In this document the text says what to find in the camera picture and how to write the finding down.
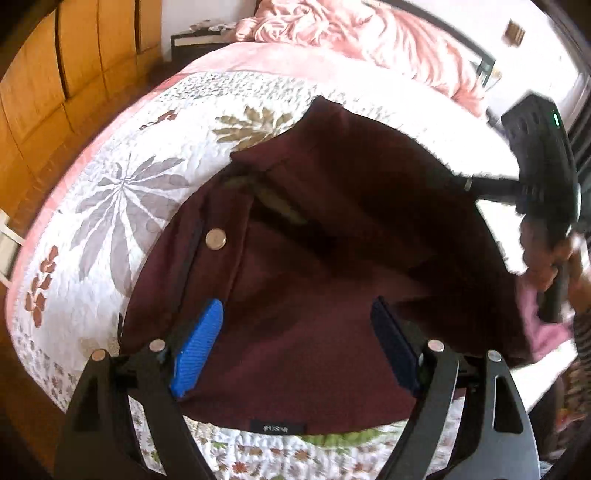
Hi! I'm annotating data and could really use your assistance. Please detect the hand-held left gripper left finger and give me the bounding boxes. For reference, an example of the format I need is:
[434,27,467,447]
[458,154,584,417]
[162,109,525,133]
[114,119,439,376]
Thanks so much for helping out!
[53,298,225,480]

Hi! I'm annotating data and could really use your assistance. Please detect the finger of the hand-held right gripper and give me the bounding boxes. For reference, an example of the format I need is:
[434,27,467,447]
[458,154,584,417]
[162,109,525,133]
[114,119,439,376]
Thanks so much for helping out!
[462,176,523,200]

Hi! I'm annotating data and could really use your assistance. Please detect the person's patterned clothing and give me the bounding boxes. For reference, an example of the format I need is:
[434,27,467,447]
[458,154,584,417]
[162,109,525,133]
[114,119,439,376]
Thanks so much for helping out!
[551,309,591,462]

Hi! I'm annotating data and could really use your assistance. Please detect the dark nightstand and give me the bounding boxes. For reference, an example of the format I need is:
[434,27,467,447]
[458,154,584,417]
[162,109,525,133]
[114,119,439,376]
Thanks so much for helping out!
[171,21,242,65]

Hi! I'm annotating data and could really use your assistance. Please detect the wooden wardrobe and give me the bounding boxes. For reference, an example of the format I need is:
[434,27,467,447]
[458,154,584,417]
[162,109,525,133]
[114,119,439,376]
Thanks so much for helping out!
[0,0,163,227]

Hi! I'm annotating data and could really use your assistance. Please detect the person's right hand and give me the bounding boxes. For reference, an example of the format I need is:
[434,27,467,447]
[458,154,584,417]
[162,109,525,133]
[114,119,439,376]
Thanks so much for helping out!
[518,216,588,292]

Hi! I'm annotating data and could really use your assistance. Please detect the brown wall fixture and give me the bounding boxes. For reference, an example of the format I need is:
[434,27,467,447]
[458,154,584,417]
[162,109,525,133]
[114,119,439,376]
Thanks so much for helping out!
[503,18,527,46]

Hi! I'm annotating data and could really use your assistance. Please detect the white floral quilt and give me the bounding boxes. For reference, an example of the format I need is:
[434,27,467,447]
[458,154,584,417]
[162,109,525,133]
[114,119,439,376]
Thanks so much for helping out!
[4,41,573,480]

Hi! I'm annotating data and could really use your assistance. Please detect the dark bed headboard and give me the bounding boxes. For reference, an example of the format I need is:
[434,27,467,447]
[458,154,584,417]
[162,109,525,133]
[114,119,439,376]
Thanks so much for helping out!
[397,0,503,88]

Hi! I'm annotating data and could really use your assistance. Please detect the pink cloth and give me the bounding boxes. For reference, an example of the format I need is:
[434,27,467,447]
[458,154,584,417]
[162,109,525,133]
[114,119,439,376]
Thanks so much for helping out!
[516,277,577,366]

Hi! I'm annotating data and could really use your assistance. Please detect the white rack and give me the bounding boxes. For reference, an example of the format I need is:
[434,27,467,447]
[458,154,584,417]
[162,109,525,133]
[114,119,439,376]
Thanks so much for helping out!
[0,209,25,283]

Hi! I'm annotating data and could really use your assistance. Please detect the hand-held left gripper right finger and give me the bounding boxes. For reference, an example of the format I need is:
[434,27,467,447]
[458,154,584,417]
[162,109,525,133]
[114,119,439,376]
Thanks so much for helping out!
[369,296,542,480]

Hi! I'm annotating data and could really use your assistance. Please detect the pink blanket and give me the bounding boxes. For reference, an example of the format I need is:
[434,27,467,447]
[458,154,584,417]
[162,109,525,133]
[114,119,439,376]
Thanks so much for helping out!
[233,0,485,116]

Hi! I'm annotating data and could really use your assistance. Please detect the maroon pants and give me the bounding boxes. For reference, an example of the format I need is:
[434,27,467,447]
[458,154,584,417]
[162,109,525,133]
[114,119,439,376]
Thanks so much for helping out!
[117,95,532,435]

